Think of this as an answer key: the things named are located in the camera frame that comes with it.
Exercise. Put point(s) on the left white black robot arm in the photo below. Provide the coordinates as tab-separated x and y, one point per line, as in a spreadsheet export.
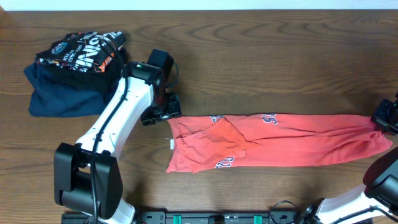
86	174

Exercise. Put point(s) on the red orange t-shirt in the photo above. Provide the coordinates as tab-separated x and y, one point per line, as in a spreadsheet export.
272	140

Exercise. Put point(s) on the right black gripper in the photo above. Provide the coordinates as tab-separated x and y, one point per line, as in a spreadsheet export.
380	116

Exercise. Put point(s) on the folded navy blue shirt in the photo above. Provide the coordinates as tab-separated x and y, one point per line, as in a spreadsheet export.
55	99

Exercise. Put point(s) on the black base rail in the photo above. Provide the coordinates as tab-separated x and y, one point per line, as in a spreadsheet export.
283	217

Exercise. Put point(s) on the folded black printed shirt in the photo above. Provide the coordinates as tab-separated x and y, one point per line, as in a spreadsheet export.
88	52

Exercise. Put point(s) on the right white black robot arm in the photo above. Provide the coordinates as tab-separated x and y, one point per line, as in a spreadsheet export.
375	197

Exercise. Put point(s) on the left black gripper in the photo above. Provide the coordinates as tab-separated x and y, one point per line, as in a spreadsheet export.
162	112

